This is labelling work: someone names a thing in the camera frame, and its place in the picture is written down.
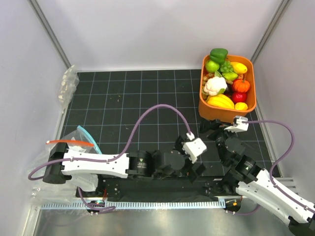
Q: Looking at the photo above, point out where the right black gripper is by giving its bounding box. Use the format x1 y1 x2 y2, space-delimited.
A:
198 117 239 164

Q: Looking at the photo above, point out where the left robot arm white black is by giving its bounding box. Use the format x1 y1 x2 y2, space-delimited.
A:
43 138 207 197

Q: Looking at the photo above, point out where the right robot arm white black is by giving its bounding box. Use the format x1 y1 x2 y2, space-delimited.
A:
200 116 315 236

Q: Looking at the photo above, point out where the spare zip bag blue zipper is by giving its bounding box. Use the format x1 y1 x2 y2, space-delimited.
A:
77 125 102 154

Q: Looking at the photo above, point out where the bag of white pieces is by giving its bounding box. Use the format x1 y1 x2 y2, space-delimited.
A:
58 65 79 109

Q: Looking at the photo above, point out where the pile of clear zip bags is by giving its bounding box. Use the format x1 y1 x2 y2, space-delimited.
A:
25 128 96 205

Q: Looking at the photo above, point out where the orange plastic basket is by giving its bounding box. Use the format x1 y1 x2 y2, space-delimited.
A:
198 55 257 123

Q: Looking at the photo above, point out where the yellow star fruit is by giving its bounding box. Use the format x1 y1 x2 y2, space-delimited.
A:
206 94 234 110

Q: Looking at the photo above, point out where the white cauliflower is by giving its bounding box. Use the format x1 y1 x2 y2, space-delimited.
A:
202 76 227 96

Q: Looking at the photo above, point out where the yellow lemon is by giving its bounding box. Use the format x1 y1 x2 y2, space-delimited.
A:
234 102 248 111

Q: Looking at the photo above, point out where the red apple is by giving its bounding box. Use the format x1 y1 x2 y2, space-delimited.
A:
231 92 248 104

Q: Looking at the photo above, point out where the brown nut cluster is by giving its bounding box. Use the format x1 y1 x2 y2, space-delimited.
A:
202 73 215 86

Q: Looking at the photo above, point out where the small orange pumpkin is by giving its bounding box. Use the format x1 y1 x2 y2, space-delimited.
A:
232 79 251 93

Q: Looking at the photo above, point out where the green apple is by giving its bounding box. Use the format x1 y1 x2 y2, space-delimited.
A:
205 60 220 73

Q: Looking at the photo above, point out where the green grape bunch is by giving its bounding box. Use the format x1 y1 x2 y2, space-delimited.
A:
220 60 234 73

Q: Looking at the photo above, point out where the yellow mango fruit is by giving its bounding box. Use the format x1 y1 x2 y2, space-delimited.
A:
230 61 248 74

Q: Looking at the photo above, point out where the green bell pepper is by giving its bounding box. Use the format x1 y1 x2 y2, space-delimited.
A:
209 48 228 64

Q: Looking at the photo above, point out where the black gridded mat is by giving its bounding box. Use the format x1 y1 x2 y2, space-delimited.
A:
61 69 273 176

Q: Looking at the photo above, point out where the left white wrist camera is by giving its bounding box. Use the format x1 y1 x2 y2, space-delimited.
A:
183 132 207 164

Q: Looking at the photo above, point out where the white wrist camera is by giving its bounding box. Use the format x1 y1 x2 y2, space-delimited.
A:
183 132 207 164
224 116 249 133

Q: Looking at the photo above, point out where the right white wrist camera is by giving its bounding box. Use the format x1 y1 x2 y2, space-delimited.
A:
224 116 249 133

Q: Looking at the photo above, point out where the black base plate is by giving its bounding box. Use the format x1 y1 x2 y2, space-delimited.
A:
81 176 238 201

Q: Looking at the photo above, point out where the slotted cable duct rail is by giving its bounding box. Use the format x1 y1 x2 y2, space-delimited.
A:
41 199 225 210

